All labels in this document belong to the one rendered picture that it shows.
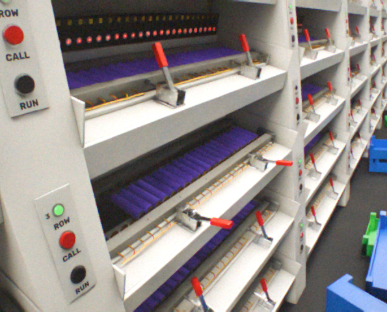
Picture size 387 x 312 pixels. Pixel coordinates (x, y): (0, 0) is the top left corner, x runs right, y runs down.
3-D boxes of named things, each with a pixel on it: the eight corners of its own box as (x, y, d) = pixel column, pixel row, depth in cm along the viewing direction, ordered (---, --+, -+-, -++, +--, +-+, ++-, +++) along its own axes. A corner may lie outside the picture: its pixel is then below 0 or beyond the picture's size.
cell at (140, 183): (141, 186, 62) (168, 202, 59) (134, 190, 61) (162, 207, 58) (142, 177, 61) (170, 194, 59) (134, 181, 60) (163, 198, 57)
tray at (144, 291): (287, 164, 89) (298, 132, 84) (121, 322, 43) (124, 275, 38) (222, 135, 98) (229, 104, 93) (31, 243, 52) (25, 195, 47)
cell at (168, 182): (155, 177, 65) (182, 192, 63) (149, 181, 64) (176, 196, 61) (157, 169, 65) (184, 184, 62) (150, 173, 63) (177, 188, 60)
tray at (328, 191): (342, 192, 154) (353, 168, 147) (300, 268, 108) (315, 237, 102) (302, 174, 163) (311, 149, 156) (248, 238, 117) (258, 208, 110)
